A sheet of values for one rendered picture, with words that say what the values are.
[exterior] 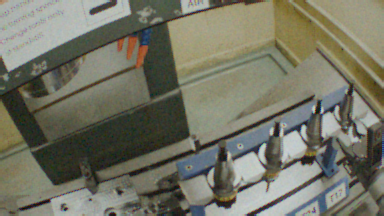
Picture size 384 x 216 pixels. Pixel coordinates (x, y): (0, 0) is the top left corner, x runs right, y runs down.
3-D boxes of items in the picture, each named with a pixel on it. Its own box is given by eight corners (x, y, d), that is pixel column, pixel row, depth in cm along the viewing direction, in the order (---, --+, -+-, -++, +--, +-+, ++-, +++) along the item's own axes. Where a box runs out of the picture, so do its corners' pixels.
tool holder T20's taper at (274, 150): (279, 141, 72) (281, 119, 67) (287, 156, 69) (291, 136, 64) (260, 148, 72) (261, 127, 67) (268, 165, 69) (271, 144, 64)
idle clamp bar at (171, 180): (244, 164, 108) (244, 151, 104) (166, 203, 102) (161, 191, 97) (236, 154, 112) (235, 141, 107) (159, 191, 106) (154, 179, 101)
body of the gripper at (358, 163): (340, 163, 77) (361, 197, 69) (348, 143, 70) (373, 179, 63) (358, 150, 78) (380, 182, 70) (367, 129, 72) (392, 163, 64)
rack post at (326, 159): (339, 171, 100) (361, 107, 78) (327, 178, 99) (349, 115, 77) (325, 150, 106) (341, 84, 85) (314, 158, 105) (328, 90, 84)
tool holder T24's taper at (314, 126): (314, 120, 74) (317, 98, 70) (325, 132, 72) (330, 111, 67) (301, 130, 73) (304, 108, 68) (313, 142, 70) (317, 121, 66)
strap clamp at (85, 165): (109, 206, 102) (91, 181, 92) (100, 209, 102) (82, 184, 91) (98, 175, 111) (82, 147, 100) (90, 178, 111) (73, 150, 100)
